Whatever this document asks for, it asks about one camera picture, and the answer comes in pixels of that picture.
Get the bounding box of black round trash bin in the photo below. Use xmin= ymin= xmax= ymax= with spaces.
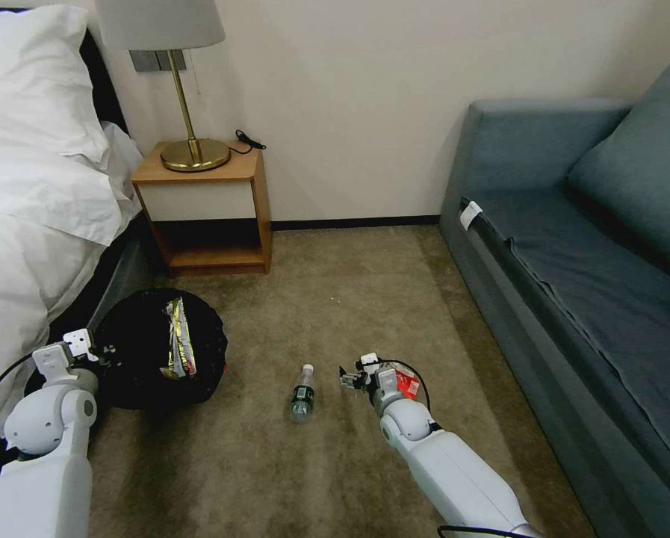
xmin=85 ymin=288 xmax=227 ymax=411

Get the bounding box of red crumpled packet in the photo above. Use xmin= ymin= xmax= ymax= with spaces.
xmin=391 ymin=366 xmax=424 ymax=400

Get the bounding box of clear plastic water bottle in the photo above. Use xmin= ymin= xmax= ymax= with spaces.
xmin=289 ymin=363 xmax=317 ymax=424

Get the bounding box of dark bed base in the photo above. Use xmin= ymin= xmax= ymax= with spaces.
xmin=0 ymin=215 xmax=170 ymax=477

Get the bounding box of shiny snack wrapper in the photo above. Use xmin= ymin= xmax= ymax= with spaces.
xmin=159 ymin=297 xmax=199 ymax=378

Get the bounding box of white bed duvet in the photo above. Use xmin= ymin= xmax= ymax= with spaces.
xmin=0 ymin=120 xmax=145 ymax=471

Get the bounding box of wooden nightstand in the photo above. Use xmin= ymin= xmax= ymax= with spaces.
xmin=131 ymin=140 xmax=273 ymax=277

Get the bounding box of grey-blue sofa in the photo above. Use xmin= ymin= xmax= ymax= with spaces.
xmin=438 ymin=51 xmax=670 ymax=538

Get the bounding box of black bed headboard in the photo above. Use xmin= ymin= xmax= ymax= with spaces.
xmin=78 ymin=26 xmax=131 ymax=137

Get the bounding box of brass table lamp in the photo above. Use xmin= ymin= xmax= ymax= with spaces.
xmin=94 ymin=0 xmax=232 ymax=173

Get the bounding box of white pillow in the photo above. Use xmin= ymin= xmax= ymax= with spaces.
xmin=0 ymin=4 xmax=111 ymax=164

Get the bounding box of grey-blue sofa cushion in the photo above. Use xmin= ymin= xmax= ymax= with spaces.
xmin=564 ymin=102 xmax=670 ymax=269

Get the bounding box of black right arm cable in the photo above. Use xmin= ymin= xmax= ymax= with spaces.
xmin=376 ymin=358 xmax=443 ymax=433

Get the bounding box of black lamp power cable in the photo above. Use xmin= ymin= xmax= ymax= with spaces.
xmin=229 ymin=129 xmax=267 ymax=153

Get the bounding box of grey wall switch plate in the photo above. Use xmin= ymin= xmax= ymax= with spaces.
xmin=130 ymin=49 xmax=188 ymax=74

